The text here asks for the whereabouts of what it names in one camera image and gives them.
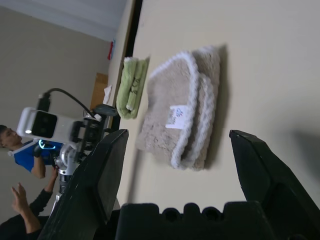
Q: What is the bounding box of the cyan glowing light ring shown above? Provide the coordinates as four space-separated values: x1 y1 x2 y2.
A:
38 139 56 151

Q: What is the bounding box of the person in blue shirt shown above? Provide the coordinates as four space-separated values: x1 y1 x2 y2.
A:
0 124 63 180

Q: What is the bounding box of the beige towel with white trim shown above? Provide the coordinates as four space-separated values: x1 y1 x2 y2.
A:
134 44 222 171

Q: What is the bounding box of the white crumpled paper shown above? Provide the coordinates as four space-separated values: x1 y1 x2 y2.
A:
102 84 113 105

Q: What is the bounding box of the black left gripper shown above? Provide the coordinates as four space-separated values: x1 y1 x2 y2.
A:
73 104 118 157

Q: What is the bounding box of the red and blue wall object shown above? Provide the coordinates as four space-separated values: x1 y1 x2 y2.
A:
107 38 117 61

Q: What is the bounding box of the bare person hand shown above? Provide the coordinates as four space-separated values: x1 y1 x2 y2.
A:
46 167 60 193
11 182 33 223

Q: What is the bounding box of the brown wooden door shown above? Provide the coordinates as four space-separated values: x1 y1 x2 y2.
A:
89 72 109 111

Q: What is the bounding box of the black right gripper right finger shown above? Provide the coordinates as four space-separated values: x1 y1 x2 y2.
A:
229 129 320 240

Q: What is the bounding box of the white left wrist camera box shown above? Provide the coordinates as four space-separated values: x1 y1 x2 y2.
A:
16 106 83 149

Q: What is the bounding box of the black left wrist camera cable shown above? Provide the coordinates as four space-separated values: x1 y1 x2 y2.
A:
37 87 101 120

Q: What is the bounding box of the folded light green towel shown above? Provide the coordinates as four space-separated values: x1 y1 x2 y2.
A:
116 56 150 120

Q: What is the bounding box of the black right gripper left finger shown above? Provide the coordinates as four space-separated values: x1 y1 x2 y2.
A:
37 128 130 240

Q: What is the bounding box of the person in black clothes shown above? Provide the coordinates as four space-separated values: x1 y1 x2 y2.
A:
0 188 55 240

